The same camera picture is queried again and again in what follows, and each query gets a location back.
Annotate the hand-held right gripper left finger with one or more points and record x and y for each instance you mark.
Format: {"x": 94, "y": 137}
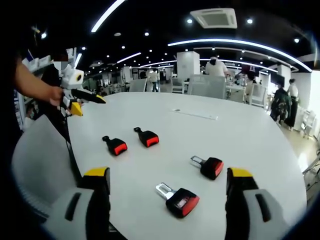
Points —
{"x": 90, "y": 212}

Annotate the ceiling air conditioner vent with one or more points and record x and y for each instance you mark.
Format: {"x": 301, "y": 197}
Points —
{"x": 215, "y": 18}

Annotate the white mesh office chair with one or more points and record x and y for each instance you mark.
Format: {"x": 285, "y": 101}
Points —
{"x": 178, "y": 85}
{"x": 206, "y": 86}
{"x": 137, "y": 85}
{"x": 258, "y": 95}

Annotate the person's left forearm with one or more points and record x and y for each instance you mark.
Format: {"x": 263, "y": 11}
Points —
{"x": 32, "y": 80}

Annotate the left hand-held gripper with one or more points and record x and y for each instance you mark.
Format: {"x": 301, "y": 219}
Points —
{"x": 70, "y": 78}

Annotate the person's body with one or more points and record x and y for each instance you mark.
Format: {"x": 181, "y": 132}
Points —
{"x": 47, "y": 75}

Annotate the metal seat belt tongue black housing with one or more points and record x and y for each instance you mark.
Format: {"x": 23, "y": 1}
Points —
{"x": 181, "y": 202}
{"x": 210, "y": 167}

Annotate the black seat belt buckle with loop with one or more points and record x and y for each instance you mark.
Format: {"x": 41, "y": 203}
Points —
{"x": 116, "y": 146}
{"x": 148, "y": 138}

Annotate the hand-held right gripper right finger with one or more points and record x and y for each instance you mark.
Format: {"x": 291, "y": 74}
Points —
{"x": 245, "y": 212}

